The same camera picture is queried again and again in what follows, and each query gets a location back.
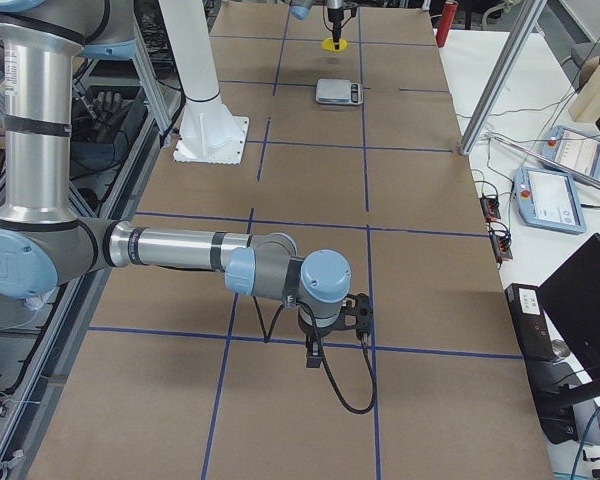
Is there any far black connector block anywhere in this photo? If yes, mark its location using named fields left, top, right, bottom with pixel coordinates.
left=479, top=195, right=501, bottom=222

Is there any teach pendant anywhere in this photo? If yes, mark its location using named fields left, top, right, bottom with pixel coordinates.
left=514, top=167, right=587, bottom=234
left=541, top=125, right=600, bottom=178

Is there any silver digital kitchen scale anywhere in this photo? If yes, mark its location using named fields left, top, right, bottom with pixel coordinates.
left=316, top=79, right=364, bottom=106

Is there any black connector block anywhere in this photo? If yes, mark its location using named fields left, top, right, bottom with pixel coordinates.
left=479, top=195, right=501, bottom=222
left=487, top=220, right=513, bottom=265

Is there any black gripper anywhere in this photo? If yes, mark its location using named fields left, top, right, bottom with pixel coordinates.
left=326, top=0, right=344, bottom=45
left=298, top=319, right=330, bottom=369

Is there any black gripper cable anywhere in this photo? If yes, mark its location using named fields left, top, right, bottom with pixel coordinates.
left=252, top=294, right=377, bottom=415

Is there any far teach pendant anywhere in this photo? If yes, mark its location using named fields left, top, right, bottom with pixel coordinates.
left=541, top=125, right=600, bottom=178

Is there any yellow mango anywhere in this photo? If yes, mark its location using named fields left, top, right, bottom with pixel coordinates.
left=321, top=38, right=348, bottom=53

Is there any near teach pendant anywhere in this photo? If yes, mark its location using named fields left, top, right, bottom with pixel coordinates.
left=514, top=167, right=587, bottom=234

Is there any aluminium frame post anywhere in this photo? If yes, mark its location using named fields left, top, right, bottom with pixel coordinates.
left=459, top=0, right=547, bottom=156

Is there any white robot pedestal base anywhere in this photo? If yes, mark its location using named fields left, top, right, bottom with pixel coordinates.
left=159, top=0, right=249, bottom=165

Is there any black monitor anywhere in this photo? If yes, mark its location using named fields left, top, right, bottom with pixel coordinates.
left=538, top=233, right=600, bottom=378

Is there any near black connector block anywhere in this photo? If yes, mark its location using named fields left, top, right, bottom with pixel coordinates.
left=487, top=220, right=513, bottom=265

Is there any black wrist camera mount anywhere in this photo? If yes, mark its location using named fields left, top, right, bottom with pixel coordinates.
left=340, top=293, right=374, bottom=346

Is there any black computer box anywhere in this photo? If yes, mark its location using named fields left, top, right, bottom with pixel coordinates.
left=505, top=283, right=571, bottom=363

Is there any red cylinder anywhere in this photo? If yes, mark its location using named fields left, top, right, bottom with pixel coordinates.
left=436, top=0, right=458, bottom=48

